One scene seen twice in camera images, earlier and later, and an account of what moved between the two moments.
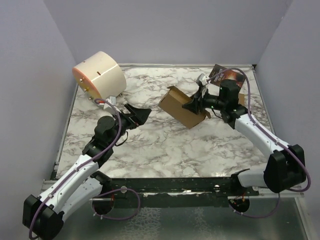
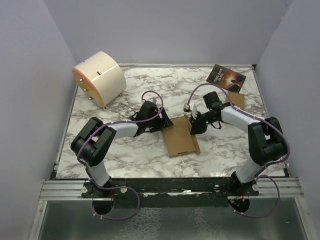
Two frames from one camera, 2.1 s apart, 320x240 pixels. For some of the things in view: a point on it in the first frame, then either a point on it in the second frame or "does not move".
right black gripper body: (208, 101) → (202, 120)
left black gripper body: (126, 123) → (157, 123)
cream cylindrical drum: (99, 77) does not move
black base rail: (172, 192) does not move
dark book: (230, 74) does not move
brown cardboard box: (171, 103) → (179, 140)
